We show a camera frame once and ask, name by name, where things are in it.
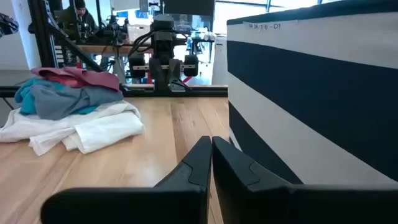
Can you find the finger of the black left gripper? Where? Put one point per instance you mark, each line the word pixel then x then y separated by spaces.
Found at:
pixel 173 73
pixel 158 74

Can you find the white box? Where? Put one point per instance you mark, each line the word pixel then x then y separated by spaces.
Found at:
pixel 138 32

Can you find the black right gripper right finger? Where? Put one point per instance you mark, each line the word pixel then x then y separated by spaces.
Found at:
pixel 248 199

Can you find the person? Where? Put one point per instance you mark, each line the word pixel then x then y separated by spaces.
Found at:
pixel 82 15

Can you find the maroon garment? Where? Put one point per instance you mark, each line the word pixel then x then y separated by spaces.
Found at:
pixel 99 79

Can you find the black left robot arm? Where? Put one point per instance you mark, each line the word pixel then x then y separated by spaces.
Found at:
pixel 163 28

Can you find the blue patterned bag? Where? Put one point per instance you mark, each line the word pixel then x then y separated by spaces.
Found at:
pixel 7 25

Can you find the white smooth shirt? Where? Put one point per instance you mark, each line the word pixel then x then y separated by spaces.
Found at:
pixel 28 127

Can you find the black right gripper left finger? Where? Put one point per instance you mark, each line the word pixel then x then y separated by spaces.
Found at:
pixel 174 202

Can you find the black monitor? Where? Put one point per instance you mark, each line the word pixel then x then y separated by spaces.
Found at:
pixel 189 7

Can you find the white tower fan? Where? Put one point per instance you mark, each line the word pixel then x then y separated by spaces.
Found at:
pixel 220 62

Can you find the navy white striped fabric basket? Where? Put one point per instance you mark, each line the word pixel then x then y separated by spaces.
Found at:
pixel 311 93

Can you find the wooden desk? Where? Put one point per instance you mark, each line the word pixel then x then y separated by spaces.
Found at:
pixel 93 48

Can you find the black aluminium table frame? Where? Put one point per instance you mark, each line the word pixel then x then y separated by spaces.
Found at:
pixel 202 92

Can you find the white textured towel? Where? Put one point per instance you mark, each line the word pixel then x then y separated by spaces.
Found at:
pixel 105 133

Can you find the teal garment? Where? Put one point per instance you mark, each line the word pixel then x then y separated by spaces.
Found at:
pixel 26 99

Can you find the pink garment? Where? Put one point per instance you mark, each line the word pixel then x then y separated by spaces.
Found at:
pixel 63 80

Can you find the black rig frame post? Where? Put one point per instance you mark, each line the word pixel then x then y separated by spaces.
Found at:
pixel 42 31

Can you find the grey blue garment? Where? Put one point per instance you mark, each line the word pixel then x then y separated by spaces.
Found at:
pixel 59 102

